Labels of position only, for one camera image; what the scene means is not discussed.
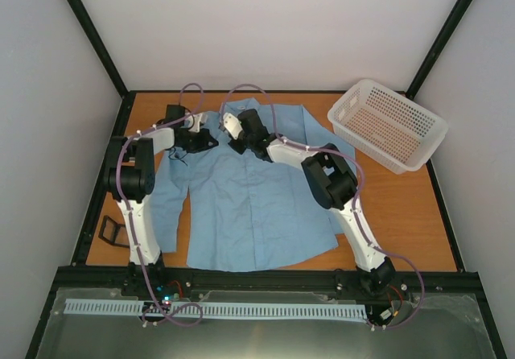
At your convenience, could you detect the light blue button shirt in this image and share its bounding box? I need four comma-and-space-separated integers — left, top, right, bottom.
150, 112, 341, 272

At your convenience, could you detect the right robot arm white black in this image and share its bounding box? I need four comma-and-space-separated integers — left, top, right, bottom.
221, 109, 395, 297

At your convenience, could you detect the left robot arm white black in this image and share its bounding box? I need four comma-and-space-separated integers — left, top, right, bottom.
103, 105, 218, 297

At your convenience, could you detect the open black brooch box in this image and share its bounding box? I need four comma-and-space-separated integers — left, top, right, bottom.
98, 215, 130, 249

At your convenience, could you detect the left red green controller board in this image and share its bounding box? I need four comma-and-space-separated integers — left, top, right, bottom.
156, 280, 183, 305

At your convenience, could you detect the white perforated plastic basket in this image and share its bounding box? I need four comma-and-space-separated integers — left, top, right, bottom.
328, 79, 448, 175

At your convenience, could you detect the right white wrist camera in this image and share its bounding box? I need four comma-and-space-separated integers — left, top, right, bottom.
220, 113, 243, 140

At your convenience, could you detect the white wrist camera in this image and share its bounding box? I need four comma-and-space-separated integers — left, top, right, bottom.
220, 113, 243, 140
184, 113, 208, 134

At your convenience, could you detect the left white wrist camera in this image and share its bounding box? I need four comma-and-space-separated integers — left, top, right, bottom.
184, 113, 208, 134

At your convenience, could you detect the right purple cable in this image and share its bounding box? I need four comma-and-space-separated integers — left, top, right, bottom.
219, 83, 426, 330

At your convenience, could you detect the purple cable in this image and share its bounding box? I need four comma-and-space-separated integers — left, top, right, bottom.
115, 81, 206, 328
219, 83, 426, 330

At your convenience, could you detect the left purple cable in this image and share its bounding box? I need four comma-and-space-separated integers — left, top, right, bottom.
115, 81, 206, 328

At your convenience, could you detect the left black frame post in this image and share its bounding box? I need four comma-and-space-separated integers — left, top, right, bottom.
51, 0, 130, 98

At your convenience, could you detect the black frame post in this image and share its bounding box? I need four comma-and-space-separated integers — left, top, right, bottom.
406, 0, 474, 101
51, 0, 130, 98

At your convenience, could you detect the light blue slotted cable duct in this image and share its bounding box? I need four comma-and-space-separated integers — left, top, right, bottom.
63, 299, 367, 323

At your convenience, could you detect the right controller board with wires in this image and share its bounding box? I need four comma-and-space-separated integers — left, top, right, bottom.
368, 285, 404, 330

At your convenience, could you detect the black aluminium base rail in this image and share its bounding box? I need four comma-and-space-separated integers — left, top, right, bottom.
51, 266, 486, 303

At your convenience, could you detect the right black frame post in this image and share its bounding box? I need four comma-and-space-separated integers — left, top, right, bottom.
406, 0, 474, 101

